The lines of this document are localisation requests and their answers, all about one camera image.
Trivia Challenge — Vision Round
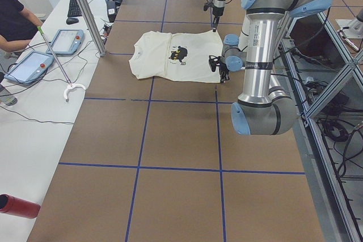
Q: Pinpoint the cream long-sleeve cat shirt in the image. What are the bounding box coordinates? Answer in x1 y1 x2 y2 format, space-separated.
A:
129 31 223 83

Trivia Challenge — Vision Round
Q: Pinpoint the black power adapter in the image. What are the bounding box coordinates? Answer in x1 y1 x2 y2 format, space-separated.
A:
105 0 117 23

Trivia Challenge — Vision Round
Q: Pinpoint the black keyboard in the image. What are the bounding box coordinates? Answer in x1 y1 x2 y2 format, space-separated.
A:
67 0 82 18

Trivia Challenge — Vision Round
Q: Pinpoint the black computer mouse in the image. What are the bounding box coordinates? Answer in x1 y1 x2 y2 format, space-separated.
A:
66 17 79 25

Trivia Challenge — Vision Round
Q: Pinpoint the far teach pendant tablet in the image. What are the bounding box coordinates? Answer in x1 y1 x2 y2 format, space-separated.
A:
50 29 85 56

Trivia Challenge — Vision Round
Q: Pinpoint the teach pendant tablet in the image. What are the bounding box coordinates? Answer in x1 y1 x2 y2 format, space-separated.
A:
50 29 85 56
4 51 54 84

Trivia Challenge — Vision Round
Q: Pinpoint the reacher grabber stick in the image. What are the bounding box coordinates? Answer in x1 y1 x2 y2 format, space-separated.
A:
37 26 86 103

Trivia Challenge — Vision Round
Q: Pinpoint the near teach pendant tablet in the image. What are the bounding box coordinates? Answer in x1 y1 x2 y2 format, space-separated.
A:
4 51 54 84

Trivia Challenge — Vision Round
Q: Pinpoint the person in dark shirt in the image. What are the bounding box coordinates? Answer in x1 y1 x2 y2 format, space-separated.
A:
1 0 43 52

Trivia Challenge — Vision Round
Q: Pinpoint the red cylinder bottle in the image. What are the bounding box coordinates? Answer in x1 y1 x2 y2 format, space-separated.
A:
1 194 40 219

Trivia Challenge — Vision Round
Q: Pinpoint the aluminium frame post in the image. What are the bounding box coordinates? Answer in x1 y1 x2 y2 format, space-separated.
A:
77 0 106 57

